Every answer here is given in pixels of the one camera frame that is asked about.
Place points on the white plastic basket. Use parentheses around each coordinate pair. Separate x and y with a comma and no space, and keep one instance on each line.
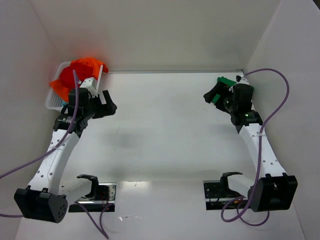
(53,101)

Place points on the red t shirt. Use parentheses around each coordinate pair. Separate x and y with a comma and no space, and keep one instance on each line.
(67,77)

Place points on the orange t shirt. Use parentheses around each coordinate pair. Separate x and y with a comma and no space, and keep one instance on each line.
(92,67)

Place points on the folded green t shirt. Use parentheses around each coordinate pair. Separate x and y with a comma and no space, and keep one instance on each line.
(226,81)

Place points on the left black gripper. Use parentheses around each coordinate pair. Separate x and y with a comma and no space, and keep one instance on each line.
(100,105)

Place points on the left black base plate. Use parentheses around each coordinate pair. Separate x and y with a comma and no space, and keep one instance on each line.
(100,197)

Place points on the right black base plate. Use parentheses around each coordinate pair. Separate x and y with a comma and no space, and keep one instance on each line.
(215,199)

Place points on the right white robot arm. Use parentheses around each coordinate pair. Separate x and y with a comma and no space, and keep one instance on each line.
(273,189)

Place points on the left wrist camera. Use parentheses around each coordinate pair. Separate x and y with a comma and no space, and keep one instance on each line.
(90,84)

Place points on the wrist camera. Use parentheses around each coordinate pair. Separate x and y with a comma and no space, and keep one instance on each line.
(90,84)
(241,80)

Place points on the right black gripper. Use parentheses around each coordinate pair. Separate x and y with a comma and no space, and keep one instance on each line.
(221,96)

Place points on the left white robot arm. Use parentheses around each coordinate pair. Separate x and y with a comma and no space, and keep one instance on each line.
(45,198)

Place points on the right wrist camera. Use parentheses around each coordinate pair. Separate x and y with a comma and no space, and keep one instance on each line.
(241,80)

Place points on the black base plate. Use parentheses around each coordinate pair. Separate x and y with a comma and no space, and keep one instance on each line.
(100,197)
(215,199)

